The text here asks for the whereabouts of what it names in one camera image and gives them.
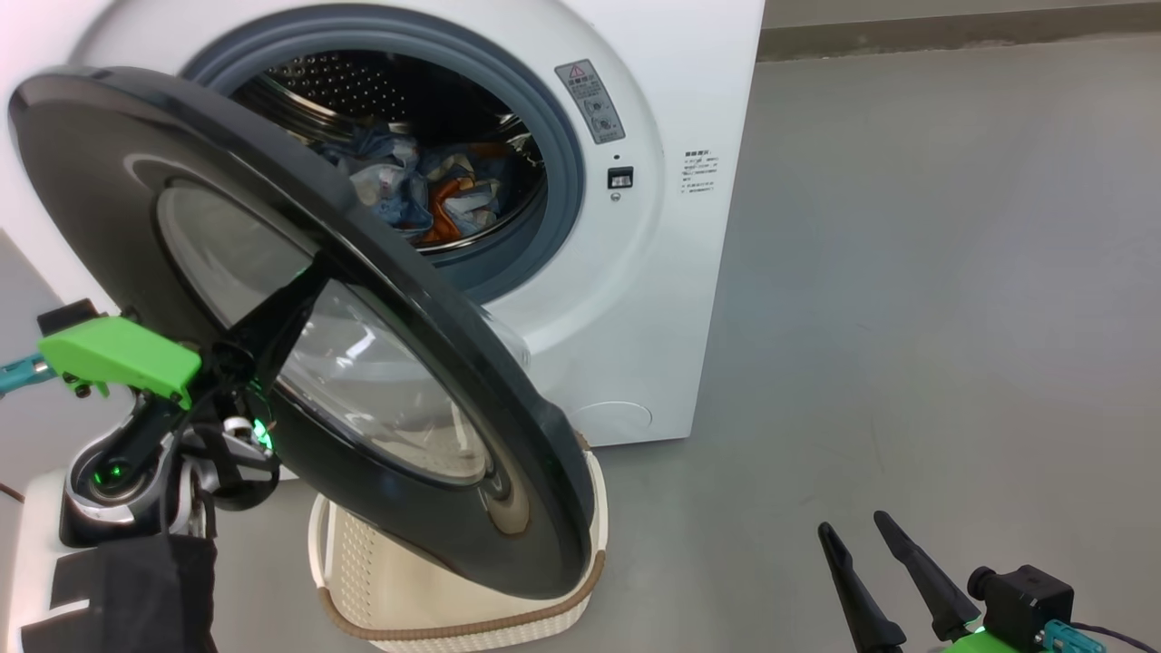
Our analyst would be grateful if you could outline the round white filter cover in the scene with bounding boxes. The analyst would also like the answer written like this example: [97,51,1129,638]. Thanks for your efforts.
[571,401,652,442]

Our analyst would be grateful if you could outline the washing machine drum opening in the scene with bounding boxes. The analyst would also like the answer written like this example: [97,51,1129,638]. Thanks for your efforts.
[231,50,548,253]

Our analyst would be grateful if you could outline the blue garment with orange print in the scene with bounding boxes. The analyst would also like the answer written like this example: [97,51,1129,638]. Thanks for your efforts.
[317,122,513,248]

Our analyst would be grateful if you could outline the cream perforated laundry basket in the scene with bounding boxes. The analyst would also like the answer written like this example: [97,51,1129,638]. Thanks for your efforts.
[308,434,609,653]

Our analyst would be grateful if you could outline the black round washer door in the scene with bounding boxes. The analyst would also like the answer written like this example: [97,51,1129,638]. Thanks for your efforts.
[7,65,597,601]

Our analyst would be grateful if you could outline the white front-load washing machine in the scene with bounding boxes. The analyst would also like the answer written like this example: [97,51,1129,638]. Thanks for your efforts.
[0,0,766,482]

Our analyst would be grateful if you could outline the teal cable connector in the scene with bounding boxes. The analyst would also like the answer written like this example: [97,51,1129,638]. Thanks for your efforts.
[0,356,52,396]
[1043,621,1109,653]

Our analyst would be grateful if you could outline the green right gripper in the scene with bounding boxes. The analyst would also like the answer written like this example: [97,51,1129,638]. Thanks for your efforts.
[818,511,1030,653]

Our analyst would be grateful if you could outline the grey warning sticker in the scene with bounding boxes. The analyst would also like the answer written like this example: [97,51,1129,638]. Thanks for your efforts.
[555,59,627,146]

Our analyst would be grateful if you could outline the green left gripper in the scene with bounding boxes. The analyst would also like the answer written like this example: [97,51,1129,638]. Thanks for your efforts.
[38,265,329,409]

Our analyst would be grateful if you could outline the small printed text label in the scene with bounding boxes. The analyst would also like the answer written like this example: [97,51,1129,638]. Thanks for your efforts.
[682,150,723,195]

